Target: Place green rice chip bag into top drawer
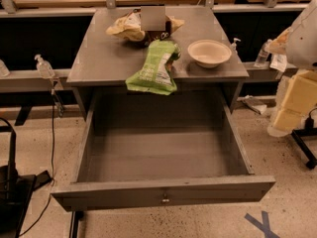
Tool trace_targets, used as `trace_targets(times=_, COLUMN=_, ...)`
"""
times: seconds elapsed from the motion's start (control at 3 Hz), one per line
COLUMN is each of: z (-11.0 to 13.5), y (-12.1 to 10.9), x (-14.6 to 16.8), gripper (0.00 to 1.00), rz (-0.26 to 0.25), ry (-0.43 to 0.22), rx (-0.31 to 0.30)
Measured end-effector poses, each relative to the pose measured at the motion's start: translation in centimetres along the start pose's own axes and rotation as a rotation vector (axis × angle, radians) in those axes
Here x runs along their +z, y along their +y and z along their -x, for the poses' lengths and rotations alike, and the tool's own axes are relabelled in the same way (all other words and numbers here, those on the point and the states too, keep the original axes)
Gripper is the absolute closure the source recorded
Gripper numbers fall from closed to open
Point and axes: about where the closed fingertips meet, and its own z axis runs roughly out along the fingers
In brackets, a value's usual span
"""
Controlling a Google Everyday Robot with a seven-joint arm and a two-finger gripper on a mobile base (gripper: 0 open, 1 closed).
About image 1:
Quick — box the green rice chip bag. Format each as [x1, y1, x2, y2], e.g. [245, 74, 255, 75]
[126, 40, 180, 95]

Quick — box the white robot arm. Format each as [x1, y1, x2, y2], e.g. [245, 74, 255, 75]
[266, 0, 317, 70]

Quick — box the open grey top drawer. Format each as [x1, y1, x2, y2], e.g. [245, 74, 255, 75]
[53, 87, 275, 211]

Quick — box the grey cabinet with top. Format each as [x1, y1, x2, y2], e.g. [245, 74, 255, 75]
[67, 6, 248, 115]

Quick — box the brown and yellow snack bag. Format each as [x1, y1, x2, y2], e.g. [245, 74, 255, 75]
[106, 9, 184, 47]

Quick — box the white paper bowl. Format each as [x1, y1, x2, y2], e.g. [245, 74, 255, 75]
[187, 40, 232, 68]

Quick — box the small white pump bottle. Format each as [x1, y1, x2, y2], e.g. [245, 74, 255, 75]
[231, 38, 241, 54]

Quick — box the clear plastic water bottle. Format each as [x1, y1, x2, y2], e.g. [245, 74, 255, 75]
[255, 39, 271, 67]

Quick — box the clear sanitizer pump bottle left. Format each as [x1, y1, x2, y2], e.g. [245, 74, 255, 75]
[35, 55, 55, 79]

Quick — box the black metal floor leg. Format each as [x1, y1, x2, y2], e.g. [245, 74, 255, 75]
[291, 108, 317, 170]

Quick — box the black stand base left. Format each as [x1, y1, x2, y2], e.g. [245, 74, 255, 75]
[0, 118, 53, 238]

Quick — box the black cable on floor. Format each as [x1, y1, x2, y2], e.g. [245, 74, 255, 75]
[18, 88, 65, 238]

